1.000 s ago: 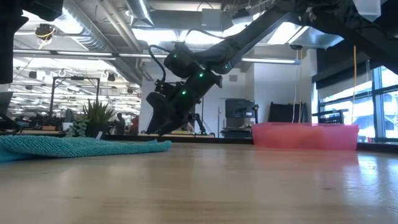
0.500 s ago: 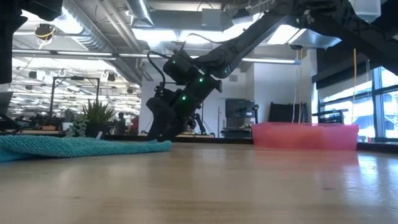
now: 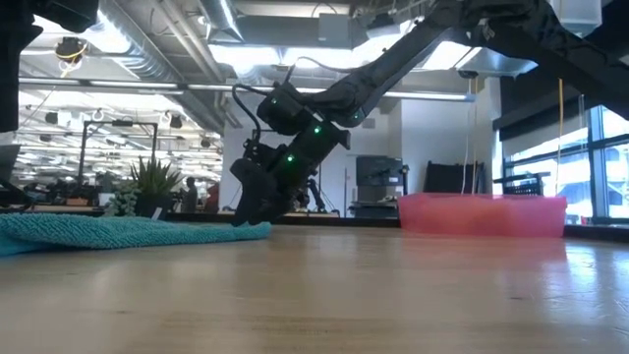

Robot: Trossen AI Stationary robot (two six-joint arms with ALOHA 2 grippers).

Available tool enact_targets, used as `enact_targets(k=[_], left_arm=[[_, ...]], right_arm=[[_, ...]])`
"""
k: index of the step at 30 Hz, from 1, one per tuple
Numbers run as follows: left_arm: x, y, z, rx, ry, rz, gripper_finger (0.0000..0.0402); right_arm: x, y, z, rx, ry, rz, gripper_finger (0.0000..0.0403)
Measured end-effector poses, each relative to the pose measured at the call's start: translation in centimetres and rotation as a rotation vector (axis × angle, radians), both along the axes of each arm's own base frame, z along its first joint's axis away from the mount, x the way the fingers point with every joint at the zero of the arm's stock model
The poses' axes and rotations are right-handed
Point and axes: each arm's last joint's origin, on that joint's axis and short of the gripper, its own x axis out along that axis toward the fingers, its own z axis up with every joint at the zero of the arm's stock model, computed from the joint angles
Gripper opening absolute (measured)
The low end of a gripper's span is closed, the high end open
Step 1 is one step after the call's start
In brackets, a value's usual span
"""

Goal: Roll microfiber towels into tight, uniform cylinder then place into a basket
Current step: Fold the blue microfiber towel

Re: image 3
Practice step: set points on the silver air duct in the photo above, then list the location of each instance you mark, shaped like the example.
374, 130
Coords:
496, 64

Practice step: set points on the teal microfiber towel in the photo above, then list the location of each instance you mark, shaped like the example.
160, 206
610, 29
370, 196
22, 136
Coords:
123, 231

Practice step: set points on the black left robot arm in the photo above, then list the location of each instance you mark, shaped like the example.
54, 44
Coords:
15, 59

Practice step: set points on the black background robot arm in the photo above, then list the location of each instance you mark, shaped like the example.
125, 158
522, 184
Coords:
315, 196

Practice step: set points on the black dome camera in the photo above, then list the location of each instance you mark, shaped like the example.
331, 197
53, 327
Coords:
468, 74

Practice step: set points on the black cabinet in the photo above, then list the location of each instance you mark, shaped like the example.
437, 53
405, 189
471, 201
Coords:
378, 172

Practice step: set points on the person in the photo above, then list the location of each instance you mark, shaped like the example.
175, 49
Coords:
189, 196

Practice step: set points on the green potted plant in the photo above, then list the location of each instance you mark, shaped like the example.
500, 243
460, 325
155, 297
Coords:
152, 189

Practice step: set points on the black panel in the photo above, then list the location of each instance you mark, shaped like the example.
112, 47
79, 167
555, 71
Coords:
447, 177

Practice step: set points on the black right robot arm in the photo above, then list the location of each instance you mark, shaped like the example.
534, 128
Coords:
491, 29

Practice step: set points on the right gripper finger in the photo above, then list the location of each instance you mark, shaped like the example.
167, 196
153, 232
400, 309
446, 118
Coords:
255, 196
284, 210

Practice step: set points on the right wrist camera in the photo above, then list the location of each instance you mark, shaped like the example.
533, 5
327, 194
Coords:
258, 150

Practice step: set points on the pink plastic basket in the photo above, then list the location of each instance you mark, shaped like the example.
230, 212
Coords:
481, 216

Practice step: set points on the black window frame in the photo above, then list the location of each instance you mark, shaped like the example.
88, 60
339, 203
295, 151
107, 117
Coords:
596, 172

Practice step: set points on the black gantry frame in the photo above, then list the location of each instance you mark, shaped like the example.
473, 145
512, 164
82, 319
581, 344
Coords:
120, 123

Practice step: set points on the long ceiling light strip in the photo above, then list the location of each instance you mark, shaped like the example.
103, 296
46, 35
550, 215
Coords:
427, 96

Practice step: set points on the black crate cart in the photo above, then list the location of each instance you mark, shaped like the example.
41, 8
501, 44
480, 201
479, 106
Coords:
523, 187

